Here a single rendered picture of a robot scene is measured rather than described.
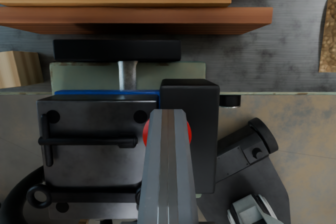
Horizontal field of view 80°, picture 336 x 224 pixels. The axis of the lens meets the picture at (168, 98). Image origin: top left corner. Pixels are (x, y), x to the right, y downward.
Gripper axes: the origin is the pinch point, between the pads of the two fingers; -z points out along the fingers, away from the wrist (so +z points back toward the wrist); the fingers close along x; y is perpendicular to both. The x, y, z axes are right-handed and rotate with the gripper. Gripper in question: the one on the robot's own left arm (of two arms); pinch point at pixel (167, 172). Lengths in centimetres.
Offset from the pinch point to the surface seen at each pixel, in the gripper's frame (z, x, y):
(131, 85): -9.8, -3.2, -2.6
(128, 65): -10.6, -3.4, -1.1
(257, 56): -16.5, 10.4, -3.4
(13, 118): -78, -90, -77
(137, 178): -3.2, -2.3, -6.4
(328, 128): -75, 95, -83
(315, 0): -19.5, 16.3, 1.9
